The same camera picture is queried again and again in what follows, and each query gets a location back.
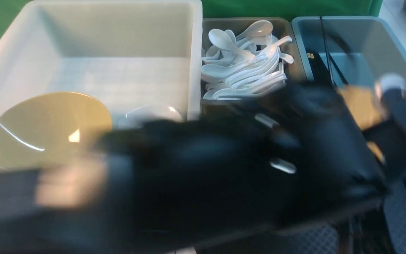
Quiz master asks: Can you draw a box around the white spoon top of pile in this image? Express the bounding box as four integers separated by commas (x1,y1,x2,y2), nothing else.
235,20,273,40

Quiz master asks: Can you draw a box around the large white plastic tub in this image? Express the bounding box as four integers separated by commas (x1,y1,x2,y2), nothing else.
0,0,203,128

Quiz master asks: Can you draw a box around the blue-grey chopstick bin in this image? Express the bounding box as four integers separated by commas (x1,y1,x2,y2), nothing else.
291,16,406,88

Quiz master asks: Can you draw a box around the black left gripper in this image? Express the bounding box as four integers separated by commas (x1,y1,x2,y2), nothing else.
233,81,388,233

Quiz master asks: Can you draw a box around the yellow noodle bowl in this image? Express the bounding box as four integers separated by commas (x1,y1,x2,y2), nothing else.
337,85,387,163

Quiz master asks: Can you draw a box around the black serving tray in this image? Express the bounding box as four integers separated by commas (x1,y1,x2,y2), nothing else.
197,182,406,254

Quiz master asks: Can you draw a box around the grey-brown spoon bin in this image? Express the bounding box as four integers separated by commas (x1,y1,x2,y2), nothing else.
199,18,310,106

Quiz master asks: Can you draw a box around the yellow bowl in tub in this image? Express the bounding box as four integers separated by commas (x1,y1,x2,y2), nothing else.
0,92,112,172

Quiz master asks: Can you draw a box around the white soup spoon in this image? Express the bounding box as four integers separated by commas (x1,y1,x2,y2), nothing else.
208,29,257,63

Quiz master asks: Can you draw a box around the white dish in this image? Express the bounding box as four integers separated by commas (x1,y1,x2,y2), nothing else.
117,104,184,129

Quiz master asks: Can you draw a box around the black chopsticks bundle in bin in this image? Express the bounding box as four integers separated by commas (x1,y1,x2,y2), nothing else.
307,50,332,86

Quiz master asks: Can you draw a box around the single black chopstick in bin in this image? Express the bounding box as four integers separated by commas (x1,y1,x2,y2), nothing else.
329,55,349,86

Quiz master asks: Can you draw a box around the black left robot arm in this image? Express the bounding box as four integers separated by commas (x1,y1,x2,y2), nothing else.
0,83,388,254

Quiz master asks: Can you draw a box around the white long spoon middle pile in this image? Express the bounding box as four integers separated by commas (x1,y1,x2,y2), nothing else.
201,45,278,83

